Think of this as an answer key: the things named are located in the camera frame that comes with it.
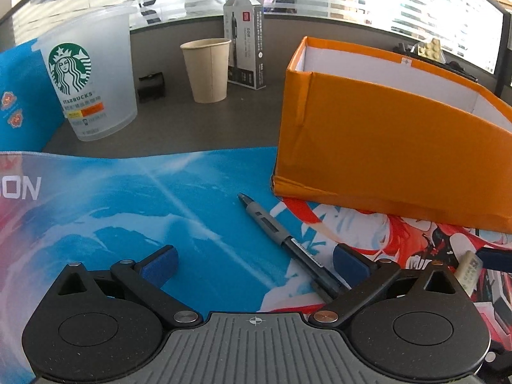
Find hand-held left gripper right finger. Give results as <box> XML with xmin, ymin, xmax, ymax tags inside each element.
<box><xmin>314</xmin><ymin>243</ymin><xmax>475</xmax><ymax>326</ymax></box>

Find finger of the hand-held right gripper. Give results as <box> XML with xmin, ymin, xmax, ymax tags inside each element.
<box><xmin>475</xmin><ymin>247</ymin><xmax>512</xmax><ymax>273</ymax></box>

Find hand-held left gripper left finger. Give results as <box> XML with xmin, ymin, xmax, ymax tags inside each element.
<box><xmin>58</xmin><ymin>245</ymin><xmax>203</xmax><ymax>326</ymax></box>

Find black grey pen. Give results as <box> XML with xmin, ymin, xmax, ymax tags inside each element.
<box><xmin>237</xmin><ymin>193</ymin><xmax>349</xmax><ymax>303</ymax></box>

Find orange cardboard box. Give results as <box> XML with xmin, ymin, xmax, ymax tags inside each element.
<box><xmin>271</xmin><ymin>36</ymin><xmax>512</xmax><ymax>235</ymax></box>

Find printed desk mat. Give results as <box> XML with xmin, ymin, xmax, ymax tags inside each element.
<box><xmin>0</xmin><ymin>146</ymin><xmax>512</xmax><ymax>371</ymax></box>

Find beige paper cup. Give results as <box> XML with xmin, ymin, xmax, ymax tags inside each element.
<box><xmin>180</xmin><ymin>38</ymin><xmax>233</xmax><ymax>104</ymax></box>

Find frosted plastic cup green logo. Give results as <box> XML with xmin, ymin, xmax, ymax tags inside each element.
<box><xmin>34</xmin><ymin>4</ymin><xmax>139</xmax><ymax>142</ymax></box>

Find grey pen box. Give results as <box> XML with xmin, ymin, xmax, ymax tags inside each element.
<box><xmin>222</xmin><ymin>0</ymin><xmax>267</xmax><ymax>90</ymax></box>

